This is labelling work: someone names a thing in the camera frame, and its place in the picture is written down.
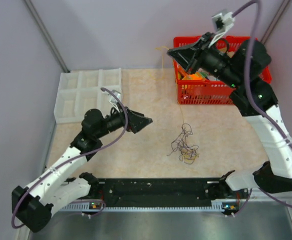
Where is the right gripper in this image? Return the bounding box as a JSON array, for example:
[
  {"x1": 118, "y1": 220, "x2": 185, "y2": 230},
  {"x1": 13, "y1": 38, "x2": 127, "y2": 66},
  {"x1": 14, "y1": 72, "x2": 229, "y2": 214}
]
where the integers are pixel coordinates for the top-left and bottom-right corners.
[{"x1": 166, "y1": 32, "x2": 243, "y2": 90}]

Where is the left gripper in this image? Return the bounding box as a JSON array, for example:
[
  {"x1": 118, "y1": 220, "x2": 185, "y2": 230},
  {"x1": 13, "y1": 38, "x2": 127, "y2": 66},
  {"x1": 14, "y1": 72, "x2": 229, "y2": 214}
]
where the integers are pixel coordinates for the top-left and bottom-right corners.
[{"x1": 96, "y1": 101, "x2": 152, "y2": 139}]

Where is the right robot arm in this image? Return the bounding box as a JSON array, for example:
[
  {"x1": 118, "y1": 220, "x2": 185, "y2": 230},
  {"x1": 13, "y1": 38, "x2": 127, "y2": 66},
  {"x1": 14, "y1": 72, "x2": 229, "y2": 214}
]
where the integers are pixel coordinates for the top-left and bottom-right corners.
[{"x1": 167, "y1": 32, "x2": 292, "y2": 198}]

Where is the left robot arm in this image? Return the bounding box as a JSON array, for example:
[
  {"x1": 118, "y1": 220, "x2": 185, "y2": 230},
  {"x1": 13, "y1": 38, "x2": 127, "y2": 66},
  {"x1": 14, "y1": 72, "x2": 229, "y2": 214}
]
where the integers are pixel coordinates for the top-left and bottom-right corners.
[{"x1": 11, "y1": 107, "x2": 153, "y2": 233}]

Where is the orange snack packet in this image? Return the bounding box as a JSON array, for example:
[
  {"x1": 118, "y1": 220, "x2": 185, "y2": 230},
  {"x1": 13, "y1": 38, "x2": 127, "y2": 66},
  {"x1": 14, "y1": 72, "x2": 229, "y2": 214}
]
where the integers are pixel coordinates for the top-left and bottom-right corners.
[{"x1": 182, "y1": 71, "x2": 209, "y2": 82}]

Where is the red plastic shopping basket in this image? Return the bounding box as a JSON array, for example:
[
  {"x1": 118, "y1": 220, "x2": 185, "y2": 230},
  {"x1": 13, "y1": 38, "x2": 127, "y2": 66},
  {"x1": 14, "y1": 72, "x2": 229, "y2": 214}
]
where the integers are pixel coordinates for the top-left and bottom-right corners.
[{"x1": 173, "y1": 35, "x2": 272, "y2": 105}]

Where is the white foam compartment tray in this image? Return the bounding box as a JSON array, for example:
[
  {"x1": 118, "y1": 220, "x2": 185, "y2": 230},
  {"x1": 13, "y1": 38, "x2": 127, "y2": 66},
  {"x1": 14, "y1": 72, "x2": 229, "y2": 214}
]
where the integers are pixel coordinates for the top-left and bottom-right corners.
[{"x1": 54, "y1": 68, "x2": 123, "y2": 124}]

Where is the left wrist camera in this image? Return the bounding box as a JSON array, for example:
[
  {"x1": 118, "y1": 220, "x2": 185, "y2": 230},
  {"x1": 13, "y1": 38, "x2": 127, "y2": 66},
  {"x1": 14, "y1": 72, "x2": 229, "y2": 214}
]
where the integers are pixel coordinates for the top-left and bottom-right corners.
[{"x1": 108, "y1": 89, "x2": 122, "y2": 106}]

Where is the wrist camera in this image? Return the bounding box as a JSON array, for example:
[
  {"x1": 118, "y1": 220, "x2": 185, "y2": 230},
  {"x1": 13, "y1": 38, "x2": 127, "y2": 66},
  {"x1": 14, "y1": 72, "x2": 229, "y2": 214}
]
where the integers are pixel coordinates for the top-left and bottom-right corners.
[
  {"x1": 108, "y1": 89, "x2": 122, "y2": 106},
  {"x1": 211, "y1": 9, "x2": 235, "y2": 37}
]

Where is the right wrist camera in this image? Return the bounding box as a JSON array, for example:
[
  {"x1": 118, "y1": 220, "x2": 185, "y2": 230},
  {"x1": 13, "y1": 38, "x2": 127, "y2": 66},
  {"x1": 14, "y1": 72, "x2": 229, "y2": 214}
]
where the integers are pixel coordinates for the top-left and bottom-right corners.
[{"x1": 211, "y1": 9, "x2": 235, "y2": 37}]

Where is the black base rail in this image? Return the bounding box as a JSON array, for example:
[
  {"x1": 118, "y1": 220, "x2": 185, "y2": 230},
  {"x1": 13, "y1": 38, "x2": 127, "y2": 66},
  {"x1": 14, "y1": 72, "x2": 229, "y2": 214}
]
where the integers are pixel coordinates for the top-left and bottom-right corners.
[{"x1": 70, "y1": 177, "x2": 251, "y2": 208}]

